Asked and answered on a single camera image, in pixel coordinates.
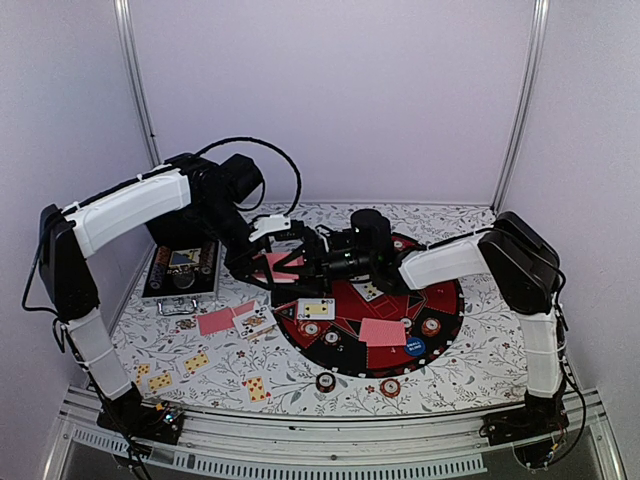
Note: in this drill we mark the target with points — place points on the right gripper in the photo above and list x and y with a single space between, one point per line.
319 274

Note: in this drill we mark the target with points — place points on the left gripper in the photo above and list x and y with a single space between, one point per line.
240 269

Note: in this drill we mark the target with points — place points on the two of clubs card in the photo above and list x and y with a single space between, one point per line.
315 309

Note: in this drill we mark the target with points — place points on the spades community card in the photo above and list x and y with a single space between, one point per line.
368 291

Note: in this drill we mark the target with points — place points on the face-down red card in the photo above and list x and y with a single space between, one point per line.
243 308
216 321

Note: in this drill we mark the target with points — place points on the face-down card seat four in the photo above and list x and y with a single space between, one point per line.
365 327

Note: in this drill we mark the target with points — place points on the dark poker chip stack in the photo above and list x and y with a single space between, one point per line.
325 382

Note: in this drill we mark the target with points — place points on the blue small blind button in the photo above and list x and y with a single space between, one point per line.
415 347

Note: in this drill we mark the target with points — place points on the orange poker chip stack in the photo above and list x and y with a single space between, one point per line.
390 388

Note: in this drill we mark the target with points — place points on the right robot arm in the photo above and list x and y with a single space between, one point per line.
525 268

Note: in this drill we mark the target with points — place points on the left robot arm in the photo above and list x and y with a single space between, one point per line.
205 195

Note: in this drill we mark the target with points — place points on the aluminium poker case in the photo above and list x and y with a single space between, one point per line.
180 281

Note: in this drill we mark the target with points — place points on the round red black poker mat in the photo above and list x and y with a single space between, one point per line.
344 308

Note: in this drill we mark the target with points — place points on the face card on cloth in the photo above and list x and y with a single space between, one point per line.
186 324

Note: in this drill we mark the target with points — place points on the floral table cloth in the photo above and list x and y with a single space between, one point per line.
484 366

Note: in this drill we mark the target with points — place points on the hearts card on cloth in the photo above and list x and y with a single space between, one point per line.
256 387

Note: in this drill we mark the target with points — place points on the diamonds card bottom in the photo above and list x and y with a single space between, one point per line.
159 382

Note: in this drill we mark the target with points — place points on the diamonds card left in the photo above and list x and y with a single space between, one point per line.
142 372

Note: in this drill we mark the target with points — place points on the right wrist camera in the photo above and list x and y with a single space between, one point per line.
333 240

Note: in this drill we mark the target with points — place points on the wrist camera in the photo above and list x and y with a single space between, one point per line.
333 240
274 225

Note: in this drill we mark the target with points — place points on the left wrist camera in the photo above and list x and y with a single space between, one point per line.
274 225

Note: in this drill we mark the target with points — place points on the front aluminium rail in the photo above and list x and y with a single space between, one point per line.
237 445

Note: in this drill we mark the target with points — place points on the right aluminium frame post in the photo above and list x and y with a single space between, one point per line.
533 58

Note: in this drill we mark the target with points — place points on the aluminium frame post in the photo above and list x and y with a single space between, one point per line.
533 58
127 41

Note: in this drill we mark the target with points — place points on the left aluminium frame post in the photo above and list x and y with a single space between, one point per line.
127 41

